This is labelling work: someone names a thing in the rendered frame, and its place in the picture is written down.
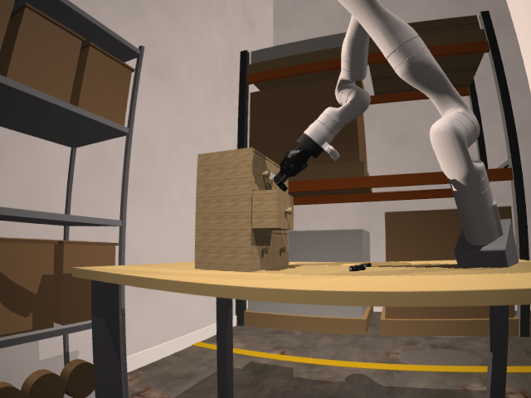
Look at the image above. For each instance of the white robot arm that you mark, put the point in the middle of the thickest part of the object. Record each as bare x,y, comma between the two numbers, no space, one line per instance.
450,136

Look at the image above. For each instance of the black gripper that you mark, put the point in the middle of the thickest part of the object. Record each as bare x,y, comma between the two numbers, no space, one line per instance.
293,161

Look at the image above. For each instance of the light wooden chest of drawers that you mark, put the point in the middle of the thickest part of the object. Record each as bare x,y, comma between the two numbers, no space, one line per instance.
223,224

